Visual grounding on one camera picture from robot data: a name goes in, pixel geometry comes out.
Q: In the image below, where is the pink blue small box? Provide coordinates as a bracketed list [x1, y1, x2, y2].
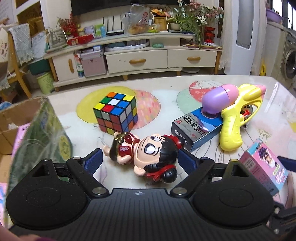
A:
[239, 138, 288, 196]

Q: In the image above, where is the blue black medicine box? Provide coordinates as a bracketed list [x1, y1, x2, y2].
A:
[171, 107, 223, 152]

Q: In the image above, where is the cartoon doll figure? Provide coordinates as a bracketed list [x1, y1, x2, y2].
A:
[103, 132, 185, 183]

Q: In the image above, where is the open cardboard box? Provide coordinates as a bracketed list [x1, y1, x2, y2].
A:
[1, 97, 73, 193]

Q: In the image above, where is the rubiks cube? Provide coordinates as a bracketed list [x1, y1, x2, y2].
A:
[93, 92, 138, 135]

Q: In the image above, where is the yellow pink water gun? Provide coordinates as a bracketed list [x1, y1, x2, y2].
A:
[202, 83, 266, 152]

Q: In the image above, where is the washing machine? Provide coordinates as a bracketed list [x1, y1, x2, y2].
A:
[271, 30, 295, 89]

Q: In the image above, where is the green waste bin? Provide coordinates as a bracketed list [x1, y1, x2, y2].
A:
[36, 72, 55, 94]

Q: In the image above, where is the pink storage box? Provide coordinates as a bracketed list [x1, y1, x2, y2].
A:
[80, 50, 107, 77]

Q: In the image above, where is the cream tv cabinet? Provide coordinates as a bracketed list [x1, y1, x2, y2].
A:
[44, 32, 222, 88]

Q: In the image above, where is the red gift box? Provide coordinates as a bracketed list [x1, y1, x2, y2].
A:
[67, 34, 94, 46]

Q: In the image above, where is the red vase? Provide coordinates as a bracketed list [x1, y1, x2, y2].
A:
[204, 27, 215, 43]

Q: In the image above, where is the potted flower plant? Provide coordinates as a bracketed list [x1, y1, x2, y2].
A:
[168, 1, 224, 48]

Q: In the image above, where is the framed certificate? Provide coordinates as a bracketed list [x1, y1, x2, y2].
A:
[153, 16, 168, 32]

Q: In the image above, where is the plastic bag of snacks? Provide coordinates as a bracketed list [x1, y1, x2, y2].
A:
[121, 4, 149, 35]

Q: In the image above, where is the white air conditioner tower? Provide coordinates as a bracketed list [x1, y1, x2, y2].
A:
[220, 1, 266, 75]

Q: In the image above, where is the black television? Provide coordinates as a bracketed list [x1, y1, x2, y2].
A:
[70, 0, 178, 16]

